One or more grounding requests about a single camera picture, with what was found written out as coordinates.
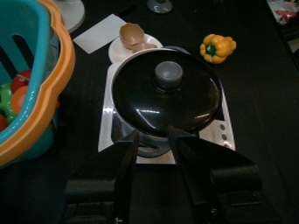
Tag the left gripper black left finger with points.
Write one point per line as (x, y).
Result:
(125, 175)

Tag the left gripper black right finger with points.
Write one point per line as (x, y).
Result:
(197, 163)

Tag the white toy stove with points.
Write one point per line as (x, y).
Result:
(224, 137)

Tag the white grey toy pot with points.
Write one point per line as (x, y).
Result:
(125, 131)

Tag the black pot lid grey knob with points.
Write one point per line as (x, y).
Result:
(166, 96)

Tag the teal basket orange rim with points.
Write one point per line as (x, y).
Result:
(42, 87)

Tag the orange toy slice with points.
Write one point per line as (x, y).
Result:
(18, 99)

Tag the green toy vegetable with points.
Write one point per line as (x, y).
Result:
(5, 100)

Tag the yellow toy bell pepper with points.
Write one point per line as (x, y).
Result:
(221, 46)

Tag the small white plate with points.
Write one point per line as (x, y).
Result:
(116, 52)

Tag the red toy tomato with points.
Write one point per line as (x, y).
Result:
(20, 80)

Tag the large brown eggshell half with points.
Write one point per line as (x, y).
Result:
(130, 33)

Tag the small clear glass lid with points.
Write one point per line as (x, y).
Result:
(158, 8)

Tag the white red clutter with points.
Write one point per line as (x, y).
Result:
(284, 11)

